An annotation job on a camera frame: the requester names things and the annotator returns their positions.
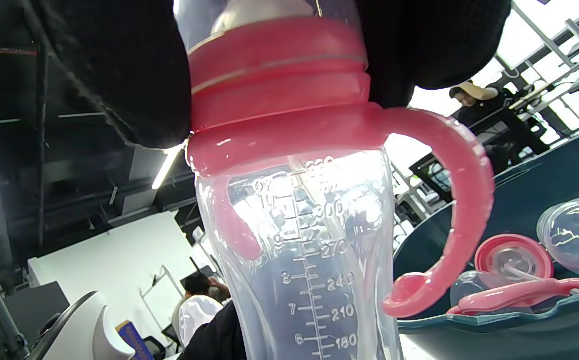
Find white curved plastic device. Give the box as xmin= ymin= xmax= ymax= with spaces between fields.
xmin=28 ymin=291 xmax=136 ymax=360

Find small clear bottle cap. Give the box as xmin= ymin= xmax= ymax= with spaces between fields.
xmin=450 ymin=270 xmax=493 ymax=307

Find long ceiling light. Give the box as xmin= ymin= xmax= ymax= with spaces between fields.
xmin=151 ymin=144 xmax=186 ymax=191

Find clear baby bottle pink handles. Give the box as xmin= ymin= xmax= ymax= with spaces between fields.
xmin=174 ymin=0 xmax=496 ymax=360

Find dark teal tray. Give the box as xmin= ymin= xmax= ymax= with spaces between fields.
xmin=393 ymin=124 xmax=579 ymax=360

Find pink bottle collar with nipple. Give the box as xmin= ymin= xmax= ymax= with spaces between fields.
xmin=474 ymin=233 xmax=555 ymax=282

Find white metal rack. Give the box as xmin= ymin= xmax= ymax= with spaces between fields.
xmin=139 ymin=265 xmax=186 ymax=332

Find blue box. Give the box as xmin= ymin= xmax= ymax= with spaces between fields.
xmin=115 ymin=320 xmax=155 ymax=360

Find pink bottle handle ring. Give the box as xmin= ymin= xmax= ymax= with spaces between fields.
xmin=447 ymin=277 xmax=579 ymax=316

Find person's right hand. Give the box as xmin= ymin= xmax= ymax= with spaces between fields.
xmin=34 ymin=0 xmax=513 ymax=149

